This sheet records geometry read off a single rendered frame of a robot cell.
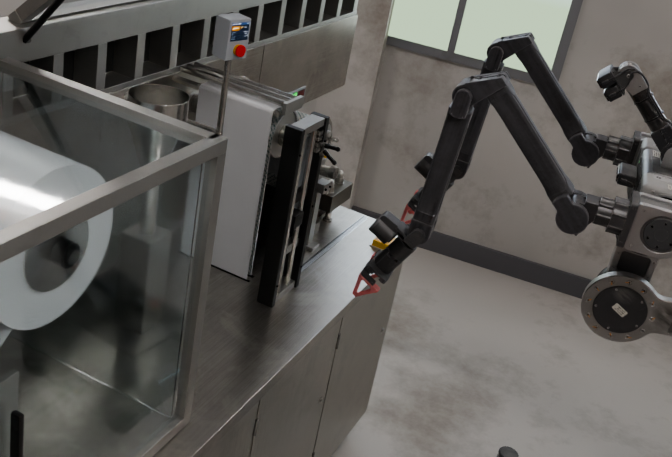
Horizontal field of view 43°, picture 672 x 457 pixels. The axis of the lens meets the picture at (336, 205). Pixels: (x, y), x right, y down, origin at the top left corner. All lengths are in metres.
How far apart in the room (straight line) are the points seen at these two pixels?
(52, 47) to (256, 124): 0.60
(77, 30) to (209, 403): 0.92
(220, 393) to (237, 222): 0.58
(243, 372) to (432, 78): 2.72
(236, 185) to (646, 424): 2.35
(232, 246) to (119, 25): 0.72
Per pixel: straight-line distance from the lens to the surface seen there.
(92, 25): 2.15
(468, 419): 3.72
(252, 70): 2.86
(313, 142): 2.31
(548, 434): 3.80
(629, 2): 4.41
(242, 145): 2.39
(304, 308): 2.46
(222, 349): 2.25
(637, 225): 2.10
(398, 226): 2.21
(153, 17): 2.34
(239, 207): 2.46
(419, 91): 4.63
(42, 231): 1.30
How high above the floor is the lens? 2.22
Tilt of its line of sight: 25 degrees down
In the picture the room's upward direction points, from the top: 11 degrees clockwise
